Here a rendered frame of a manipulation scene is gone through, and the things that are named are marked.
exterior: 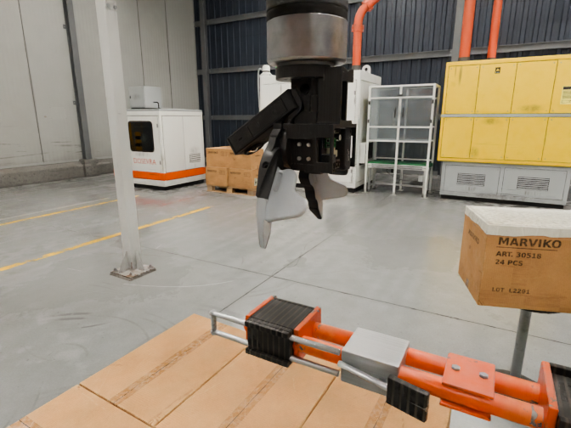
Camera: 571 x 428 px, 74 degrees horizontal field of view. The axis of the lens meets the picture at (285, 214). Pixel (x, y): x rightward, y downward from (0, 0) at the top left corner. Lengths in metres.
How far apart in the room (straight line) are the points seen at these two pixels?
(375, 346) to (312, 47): 0.35
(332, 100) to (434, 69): 10.70
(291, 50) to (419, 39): 10.86
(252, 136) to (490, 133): 7.28
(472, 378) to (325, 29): 0.40
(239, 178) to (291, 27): 7.25
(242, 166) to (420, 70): 5.73
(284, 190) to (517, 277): 1.72
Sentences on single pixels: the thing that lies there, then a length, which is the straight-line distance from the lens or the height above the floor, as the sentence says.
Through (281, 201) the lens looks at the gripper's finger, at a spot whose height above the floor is 1.39.
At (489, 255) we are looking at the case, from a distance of 1.98.
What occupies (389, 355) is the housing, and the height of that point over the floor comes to 1.21.
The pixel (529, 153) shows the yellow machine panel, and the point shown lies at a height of 0.93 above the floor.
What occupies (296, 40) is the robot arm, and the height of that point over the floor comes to 1.56.
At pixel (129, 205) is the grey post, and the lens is 3.88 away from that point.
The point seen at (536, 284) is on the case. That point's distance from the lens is 2.09.
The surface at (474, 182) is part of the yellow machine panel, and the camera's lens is 7.80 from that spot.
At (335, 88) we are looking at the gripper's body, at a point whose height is 1.51.
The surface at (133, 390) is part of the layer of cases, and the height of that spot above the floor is 0.54.
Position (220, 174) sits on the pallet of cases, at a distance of 7.91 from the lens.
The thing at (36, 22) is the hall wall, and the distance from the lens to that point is 11.35.
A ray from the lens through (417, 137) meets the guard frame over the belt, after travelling 7.74.
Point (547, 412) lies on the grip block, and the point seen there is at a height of 1.22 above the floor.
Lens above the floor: 1.48
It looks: 14 degrees down
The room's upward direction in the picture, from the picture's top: straight up
